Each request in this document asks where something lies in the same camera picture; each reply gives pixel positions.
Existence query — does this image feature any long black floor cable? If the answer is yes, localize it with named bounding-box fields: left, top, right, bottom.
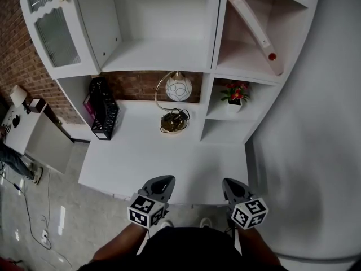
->
left=12, top=183, right=53, bottom=250

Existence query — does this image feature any magenta book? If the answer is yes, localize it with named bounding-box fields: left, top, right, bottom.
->
left=83, top=93, right=98, bottom=124

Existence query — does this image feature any white side table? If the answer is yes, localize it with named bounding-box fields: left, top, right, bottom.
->
left=1, top=103, right=74, bottom=174

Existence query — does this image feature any person's black shirt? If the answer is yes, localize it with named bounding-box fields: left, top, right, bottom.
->
left=77, top=226, right=288, bottom=271

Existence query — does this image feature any pink folder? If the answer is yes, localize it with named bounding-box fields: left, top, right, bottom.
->
left=227, top=0, right=284, bottom=76

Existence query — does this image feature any gold globe desk lamp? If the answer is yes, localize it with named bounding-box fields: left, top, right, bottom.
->
left=155, top=71, right=193, bottom=135

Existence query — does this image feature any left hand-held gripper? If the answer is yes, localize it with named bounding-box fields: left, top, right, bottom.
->
left=126, top=174, right=177, bottom=230

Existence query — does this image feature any red fabric item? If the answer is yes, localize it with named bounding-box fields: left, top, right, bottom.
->
left=0, top=257, right=15, bottom=271

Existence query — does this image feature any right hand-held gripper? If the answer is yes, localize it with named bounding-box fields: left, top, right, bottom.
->
left=222, top=178, right=269, bottom=230

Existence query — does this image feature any person's left forearm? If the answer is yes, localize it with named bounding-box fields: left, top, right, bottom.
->
left=91, top=223, right=149, bottom=262

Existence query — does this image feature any white desk with hutch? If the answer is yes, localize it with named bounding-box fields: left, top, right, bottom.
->
left=16, top=0, right=322, bottom=145

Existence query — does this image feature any black lamp cord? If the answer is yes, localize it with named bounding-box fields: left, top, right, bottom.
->
left=160, top=108, right=191, bottom=132

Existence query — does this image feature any white shade table lamp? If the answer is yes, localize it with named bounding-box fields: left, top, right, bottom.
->
left=9, top=85, right=32, bottom=115

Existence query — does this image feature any ribbed glass cabinet door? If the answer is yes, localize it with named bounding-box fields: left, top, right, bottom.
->
left=17, top=0, right=99, bottom=80

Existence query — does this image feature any brown box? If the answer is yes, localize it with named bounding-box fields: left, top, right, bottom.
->
left=28, top=98, right=47, bottom=113

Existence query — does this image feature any person's right forearm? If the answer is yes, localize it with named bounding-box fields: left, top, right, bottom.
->
left=238, top=226, right=279, bottom=268

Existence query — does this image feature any black perforated file holder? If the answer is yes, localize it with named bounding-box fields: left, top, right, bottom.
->
left=89, top=77, right=119, bottom=141

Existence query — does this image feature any red potted flower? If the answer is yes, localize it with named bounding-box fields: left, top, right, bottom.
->
left=219, top=82, right=251, bottom=113

